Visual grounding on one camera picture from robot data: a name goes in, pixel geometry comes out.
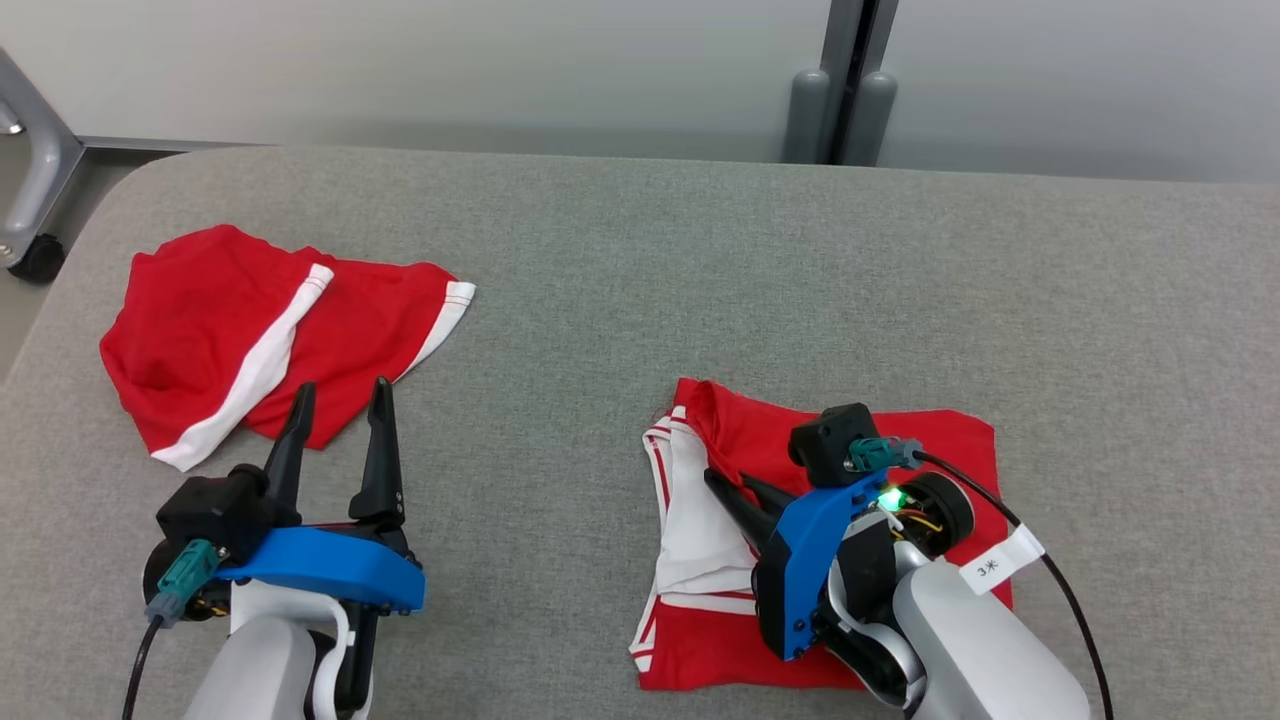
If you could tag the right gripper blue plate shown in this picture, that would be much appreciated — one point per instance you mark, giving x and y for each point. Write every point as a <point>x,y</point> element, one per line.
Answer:
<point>800,560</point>

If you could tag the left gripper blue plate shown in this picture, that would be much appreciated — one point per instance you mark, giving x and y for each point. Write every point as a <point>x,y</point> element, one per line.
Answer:
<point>330,565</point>

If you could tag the red basketball jersey number 23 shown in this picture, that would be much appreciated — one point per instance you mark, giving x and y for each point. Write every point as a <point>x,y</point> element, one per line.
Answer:
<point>740,440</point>

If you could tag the red shorts with white stripes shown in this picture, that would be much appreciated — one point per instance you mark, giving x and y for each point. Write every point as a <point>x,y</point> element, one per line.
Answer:
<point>190,330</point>

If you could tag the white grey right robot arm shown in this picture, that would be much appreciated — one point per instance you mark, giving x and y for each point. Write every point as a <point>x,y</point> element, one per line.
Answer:
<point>980,650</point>

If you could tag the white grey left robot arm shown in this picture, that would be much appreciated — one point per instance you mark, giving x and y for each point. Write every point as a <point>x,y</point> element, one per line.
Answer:
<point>260,670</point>

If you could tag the grey fabric upholstered surface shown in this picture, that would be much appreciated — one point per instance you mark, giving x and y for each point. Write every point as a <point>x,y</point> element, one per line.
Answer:
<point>600,300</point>

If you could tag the grey rounded bumper cylinder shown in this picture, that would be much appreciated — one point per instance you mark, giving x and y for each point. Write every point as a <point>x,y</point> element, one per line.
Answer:
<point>870,120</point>
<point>808,120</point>

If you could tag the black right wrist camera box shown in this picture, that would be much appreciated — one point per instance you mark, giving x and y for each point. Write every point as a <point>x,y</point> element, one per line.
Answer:
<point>830,440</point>

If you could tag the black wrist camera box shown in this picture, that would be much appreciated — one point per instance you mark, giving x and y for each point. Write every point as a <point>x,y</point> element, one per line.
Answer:
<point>830,440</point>
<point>215,510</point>

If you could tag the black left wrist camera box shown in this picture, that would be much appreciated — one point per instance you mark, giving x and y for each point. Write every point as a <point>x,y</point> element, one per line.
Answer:
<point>215,510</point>

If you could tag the grey vertical partition post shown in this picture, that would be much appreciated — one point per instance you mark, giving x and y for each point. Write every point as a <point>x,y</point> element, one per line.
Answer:
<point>850,40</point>

